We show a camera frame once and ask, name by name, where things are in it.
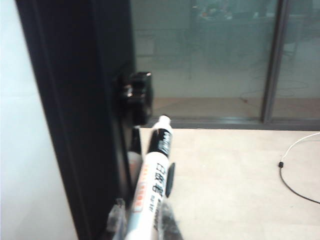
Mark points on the right gripper clear black left finger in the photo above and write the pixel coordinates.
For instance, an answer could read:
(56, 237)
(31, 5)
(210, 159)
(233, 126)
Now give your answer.
(117, 217)

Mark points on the grey metal partition frame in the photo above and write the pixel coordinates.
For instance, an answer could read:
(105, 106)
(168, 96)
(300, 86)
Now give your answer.
(275, 62)

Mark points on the white black whiteboard marker pen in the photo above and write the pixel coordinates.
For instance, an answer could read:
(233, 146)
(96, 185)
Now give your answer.
(152, 180)

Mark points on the black pen holder clamp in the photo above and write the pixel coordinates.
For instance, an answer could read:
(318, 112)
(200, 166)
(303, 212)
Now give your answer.
(137, 100)

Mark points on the right gripper clear black right finger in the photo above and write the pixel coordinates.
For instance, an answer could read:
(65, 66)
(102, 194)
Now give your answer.
(171, 221)

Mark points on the large white glass whiteboard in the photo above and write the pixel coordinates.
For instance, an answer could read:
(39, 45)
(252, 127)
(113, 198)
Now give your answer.
(20, 125)

